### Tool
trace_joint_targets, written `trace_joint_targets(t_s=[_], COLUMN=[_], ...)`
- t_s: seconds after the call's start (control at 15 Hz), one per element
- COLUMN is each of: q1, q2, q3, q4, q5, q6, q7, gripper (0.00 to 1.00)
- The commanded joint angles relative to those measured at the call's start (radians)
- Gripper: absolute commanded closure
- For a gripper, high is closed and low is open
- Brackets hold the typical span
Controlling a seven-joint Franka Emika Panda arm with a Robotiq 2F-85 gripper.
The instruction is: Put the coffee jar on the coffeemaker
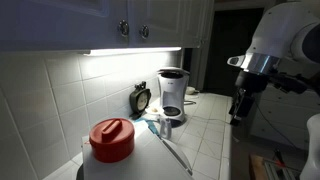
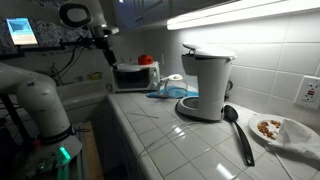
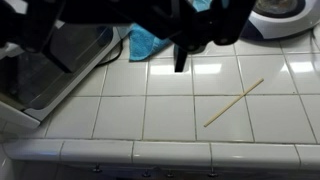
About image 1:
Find red round lidded container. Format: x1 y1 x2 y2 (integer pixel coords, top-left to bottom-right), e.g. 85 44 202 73
89 118 135 163

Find right cabinet knob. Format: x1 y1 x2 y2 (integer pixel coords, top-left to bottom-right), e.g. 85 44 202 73
139 25 149 39

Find white coffeemaker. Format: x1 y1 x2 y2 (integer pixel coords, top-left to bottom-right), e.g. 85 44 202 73
157 67 189 128

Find under-cabinet light strip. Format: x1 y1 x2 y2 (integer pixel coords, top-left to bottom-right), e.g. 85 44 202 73
80 47 182 56

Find left cabinet knob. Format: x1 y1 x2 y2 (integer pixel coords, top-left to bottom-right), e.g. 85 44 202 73
118 20 130 37

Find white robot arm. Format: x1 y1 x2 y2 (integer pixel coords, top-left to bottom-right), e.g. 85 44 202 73
227 0 320 126

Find blue towel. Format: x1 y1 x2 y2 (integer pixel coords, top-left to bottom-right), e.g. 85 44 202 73
134 117 160 136

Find cabinet knob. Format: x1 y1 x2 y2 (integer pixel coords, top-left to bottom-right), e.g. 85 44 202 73
139 25 149 39
118 20 130 37

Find white upper cabinets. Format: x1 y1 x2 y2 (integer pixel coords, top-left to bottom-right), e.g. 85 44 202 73
0 0 214 52

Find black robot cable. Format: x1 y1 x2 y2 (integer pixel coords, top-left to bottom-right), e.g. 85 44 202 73
253 99 309 153

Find glass coffee jar white handle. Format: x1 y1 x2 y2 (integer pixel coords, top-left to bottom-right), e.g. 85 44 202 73
160 117 172 139

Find black kitchen scale clock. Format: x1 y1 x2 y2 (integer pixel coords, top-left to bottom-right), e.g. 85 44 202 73
129 81 151 120

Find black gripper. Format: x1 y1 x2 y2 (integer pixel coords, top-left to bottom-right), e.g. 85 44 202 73
229 71 268 126

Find white plate with food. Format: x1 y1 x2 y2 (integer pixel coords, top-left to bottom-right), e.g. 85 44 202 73
145 106 164 115

